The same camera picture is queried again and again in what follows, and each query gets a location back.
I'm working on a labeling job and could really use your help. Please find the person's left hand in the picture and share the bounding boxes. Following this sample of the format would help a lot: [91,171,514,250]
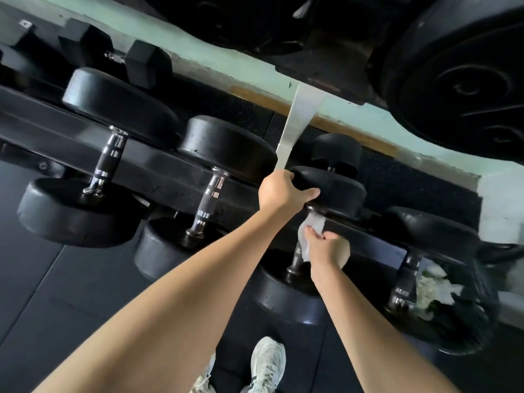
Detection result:
[258,169,321,219]

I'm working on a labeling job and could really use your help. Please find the person's right hand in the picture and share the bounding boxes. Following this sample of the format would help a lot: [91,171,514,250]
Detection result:
[302,225,351,283]

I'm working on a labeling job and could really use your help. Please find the black kettlebell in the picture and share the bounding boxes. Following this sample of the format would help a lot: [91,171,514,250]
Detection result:
[477,241,524,266]

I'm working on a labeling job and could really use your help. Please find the person's right white sneaker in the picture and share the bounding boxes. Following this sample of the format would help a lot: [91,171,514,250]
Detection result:
[241,336,287,393]

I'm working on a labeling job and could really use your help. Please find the black hex dumbbell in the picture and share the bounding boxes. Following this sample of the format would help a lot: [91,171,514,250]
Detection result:
[59,22,172,91]

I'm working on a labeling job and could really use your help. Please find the black dumbbell rack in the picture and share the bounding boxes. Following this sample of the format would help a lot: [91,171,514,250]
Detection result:
[0,0,524,283]

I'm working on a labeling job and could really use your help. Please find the black dumbbell white lettering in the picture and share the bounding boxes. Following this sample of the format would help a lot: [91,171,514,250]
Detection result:
[252,165,368,326]

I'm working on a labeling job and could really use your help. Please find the white wet wipe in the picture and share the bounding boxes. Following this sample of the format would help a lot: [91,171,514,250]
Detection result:
[296,211,326,263]

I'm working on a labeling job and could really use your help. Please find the person's right forearm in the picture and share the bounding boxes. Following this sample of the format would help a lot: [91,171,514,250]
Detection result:
[311,261,461,393]

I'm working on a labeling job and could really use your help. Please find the person's left forearm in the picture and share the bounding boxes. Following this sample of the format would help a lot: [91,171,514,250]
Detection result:
[34,208,295,393]

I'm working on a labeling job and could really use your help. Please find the person's white sneaker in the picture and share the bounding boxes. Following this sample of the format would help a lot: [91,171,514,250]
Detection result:
[190,354,217,393]
[241,336,287,393]

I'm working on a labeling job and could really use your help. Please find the white metal rack leg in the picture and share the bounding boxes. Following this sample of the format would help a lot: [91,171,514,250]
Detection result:
[274,84,328,172]

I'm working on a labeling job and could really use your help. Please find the person's left white sneaker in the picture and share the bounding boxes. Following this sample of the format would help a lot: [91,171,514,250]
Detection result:
[190,354,217,393]

